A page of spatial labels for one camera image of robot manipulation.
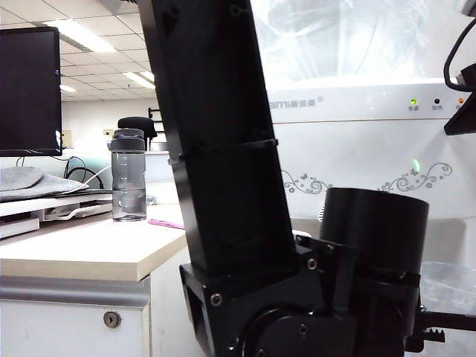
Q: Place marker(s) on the white floor water dispenser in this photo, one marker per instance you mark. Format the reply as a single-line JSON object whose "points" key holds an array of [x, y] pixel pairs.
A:
{"points": [[353, 148]]}

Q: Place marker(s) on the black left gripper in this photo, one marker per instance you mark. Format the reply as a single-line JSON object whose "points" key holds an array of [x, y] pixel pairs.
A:
{"points": [[433, 334]]}

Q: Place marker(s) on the bagged clear water jug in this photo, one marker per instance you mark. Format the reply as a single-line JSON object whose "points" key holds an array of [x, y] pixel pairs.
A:
{"points": [[334, 41]]}

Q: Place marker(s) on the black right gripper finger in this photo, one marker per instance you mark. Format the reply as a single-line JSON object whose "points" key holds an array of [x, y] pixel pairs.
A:
{"points": [[465, 121]]}

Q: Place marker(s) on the grey felt cloth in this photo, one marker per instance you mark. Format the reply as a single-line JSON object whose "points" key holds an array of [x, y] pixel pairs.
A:
{"points": [[33, 184]]}

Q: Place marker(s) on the frosted white desk partition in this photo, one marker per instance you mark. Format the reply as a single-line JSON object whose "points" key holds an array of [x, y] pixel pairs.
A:
{"points": [[160, 175]]}

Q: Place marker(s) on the fluorescent ceiling light panel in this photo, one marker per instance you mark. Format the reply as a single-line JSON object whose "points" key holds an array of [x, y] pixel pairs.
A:
{"points": [[140, 79], [82, 35], [68, 88]]}

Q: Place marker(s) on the white monitor riser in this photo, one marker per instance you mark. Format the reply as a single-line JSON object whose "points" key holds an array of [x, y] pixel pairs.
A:
{"points": [[22, 208]]}

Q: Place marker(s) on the pink paper packet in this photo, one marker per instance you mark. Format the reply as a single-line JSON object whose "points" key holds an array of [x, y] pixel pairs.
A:
{"points": [[165, 223]]}

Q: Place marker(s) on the black background shelf rack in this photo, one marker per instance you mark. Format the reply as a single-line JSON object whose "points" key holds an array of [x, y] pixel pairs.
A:
{"points": [[152, 115]]}

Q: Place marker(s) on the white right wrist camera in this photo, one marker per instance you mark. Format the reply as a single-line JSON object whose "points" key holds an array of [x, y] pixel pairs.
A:
{"points": [[466, 5]]}

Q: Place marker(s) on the white desk cabinet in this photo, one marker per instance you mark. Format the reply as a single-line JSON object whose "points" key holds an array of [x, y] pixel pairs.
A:
{"points": [[56, 327]]}

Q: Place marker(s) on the dark grey sport bottle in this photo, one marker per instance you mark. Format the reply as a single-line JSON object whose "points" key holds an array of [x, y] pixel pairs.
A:
{"points": [[128, 175]]}

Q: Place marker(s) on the round metal cabinet lock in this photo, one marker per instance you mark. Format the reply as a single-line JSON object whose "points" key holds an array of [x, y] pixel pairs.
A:
{"points": [[112, 319]]}

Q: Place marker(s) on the black office chair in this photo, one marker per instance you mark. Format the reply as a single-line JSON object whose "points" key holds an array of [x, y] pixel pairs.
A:
{"points": [[137, 124]]}

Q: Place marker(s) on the clear plastic mug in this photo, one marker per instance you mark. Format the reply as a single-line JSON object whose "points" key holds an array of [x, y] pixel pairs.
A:
{"points": [[450, 286]]}

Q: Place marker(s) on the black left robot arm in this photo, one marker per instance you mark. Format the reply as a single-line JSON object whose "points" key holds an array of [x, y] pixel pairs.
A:
{"points": [[223, 148]]}

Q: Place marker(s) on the wall switch plate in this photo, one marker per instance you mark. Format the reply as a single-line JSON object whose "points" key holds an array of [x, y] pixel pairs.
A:
{"points": [[107, 132]]}

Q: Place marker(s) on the black computer monitor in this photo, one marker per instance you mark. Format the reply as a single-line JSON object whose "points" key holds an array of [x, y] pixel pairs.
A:
{"points": [[29, 93]]}

